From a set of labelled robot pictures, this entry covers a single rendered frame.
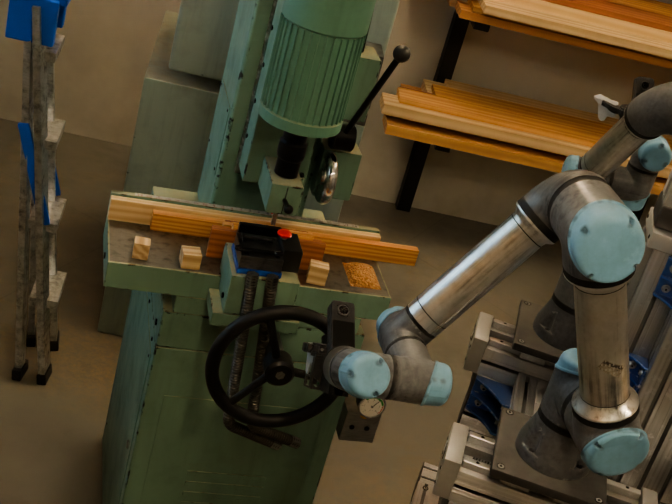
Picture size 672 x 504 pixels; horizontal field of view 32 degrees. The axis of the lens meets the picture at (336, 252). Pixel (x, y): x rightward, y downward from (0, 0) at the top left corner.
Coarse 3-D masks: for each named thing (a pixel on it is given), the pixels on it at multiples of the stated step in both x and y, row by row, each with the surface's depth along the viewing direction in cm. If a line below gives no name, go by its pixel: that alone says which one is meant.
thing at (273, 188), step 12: (264, 168) 252; (264, 180) 251; (276, 180) 244; (288, 180) 246; (300, 180) 248; (264, 192) 249; (276, 192) 244; (288, 192) 244; (300, 192) 245; (264, 204) 247; (276, 204) 245
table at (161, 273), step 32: (128, 224) 248; (128, 256) 236; (160, 256) 239; (128, 288) 236; (160, 288) 237; (192, 288) 239; (320, 288) 244; (352, 288) 248; (384, 288) 251; (224, 320) 233
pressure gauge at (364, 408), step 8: (360, 400) 253; (368, 400) 253; (376, 400) 254; (384, 400) 254; (360, 408) 254; (368, 408) 254; (376, 408) 255; (384, 408) 255; (360, 416) 258; (368, 416) 255; (376, 416) 255
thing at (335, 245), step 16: (160, 224) 248; (176, 224) 248; (192, 224) 249; (208, 224) 250; (336, 240) 257; (352, 240) 258; (368, 240) 260; (352, 256) 260; (368, 256) 260; (384, 256) 261; (400, 256) 262; (416, 256) 263
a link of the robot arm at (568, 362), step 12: (576, 348) 220; (564, 360) 215; (576, 360) 214; (564, 372) 215; (576, 372) 213; (552, 384) 218; (564, 384) 214; (576, 384) 212; (552, 396) 218; (564, 396) 213; (552, 408) 218; (564, 408) 212; (552, 420) 218
